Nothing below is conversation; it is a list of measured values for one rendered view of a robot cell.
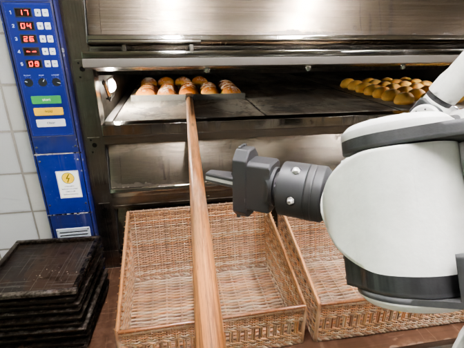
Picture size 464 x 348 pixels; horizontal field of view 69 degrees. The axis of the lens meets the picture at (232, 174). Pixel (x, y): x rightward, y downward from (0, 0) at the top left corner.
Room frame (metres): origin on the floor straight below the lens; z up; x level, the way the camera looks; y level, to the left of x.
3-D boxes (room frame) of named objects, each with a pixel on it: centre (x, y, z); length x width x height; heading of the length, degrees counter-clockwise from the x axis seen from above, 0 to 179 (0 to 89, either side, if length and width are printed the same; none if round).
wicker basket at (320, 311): (1.06, -0.49, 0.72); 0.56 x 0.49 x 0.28; 99
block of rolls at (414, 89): (1.85, -0.93, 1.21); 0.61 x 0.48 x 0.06; 10
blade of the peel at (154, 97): (1.84, 0.23, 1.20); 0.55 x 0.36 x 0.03; 98
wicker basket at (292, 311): (0.96, 0.09, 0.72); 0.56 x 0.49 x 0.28; 101
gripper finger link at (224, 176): (0.55, 0.02, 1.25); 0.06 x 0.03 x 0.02; 65
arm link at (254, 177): (0.51, -0.07, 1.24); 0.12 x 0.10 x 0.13; 65
